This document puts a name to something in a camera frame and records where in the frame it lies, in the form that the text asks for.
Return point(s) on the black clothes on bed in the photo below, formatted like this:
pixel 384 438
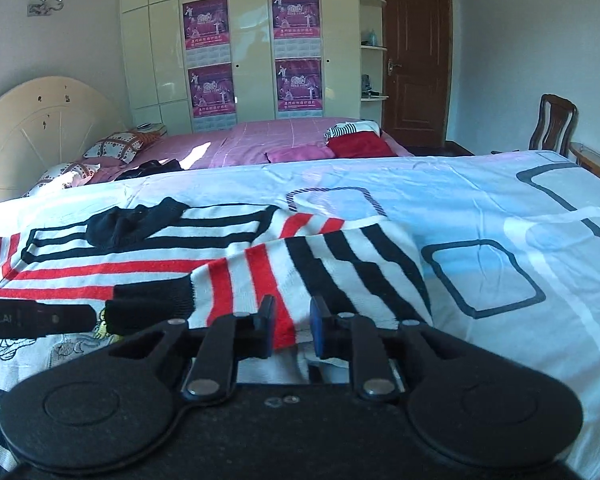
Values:
pixel 150 168

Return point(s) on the brown wooden door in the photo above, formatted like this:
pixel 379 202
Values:
pixel 418 39

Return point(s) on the patterned pillow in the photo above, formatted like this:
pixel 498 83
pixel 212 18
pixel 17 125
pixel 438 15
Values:
pixel 123 146
pixel 60 177

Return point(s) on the light blue patterned bedsheet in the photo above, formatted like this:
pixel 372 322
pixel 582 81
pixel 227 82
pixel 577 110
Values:
pixel 508 246

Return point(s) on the black white striped garment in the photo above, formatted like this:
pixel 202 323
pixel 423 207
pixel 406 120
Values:
pixel 344 128

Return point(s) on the lower left pink poster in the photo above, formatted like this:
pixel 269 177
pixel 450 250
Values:
pixel 212 90

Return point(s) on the pink bedsheet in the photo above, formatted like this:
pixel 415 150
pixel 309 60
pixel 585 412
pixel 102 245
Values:
pixel 243 145

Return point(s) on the near patterned pillow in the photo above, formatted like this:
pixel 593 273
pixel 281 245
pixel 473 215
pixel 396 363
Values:
pixel 60 177

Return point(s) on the pink folded cloth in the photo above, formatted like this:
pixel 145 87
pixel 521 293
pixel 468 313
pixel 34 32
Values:
pixel 300 153

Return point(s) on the cream round headboard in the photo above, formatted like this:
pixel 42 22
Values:
pixel 47 121

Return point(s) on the dark wooden chair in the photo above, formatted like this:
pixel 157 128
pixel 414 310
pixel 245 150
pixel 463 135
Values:
pixel 557 120

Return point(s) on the pink poster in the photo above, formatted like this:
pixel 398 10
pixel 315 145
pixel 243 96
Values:
pixel 205 24
pixel 299 87
pixel 296 19
pixel 212 90

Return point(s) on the red black white striped sweater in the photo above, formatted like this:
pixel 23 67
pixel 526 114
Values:
pixel 260 264

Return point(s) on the wooden side table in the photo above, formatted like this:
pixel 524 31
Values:
pixel 586 157

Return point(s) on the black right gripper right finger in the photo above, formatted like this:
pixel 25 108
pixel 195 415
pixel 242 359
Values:
pixel 354 338

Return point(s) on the upper left pink poster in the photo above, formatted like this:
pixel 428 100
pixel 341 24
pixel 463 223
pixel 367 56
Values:
pixel 205 24

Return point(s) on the red folded garment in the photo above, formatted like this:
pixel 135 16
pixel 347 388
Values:
pixel 360 145

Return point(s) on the upper right pink poster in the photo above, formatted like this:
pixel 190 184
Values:
pixel 296 19

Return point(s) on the cream glossy wardrobe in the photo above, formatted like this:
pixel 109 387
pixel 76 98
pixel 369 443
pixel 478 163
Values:
pixel 156 63

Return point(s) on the lower right pink poster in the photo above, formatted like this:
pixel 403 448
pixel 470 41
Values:
pixel 299 87

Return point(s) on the white corner shelf unit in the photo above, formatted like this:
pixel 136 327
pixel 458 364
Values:
pixel 373 59

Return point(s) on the far patterned pillow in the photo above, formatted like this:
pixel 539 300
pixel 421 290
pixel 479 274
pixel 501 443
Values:
pixel 123 146

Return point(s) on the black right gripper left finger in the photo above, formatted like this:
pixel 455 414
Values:
pixel 228 340

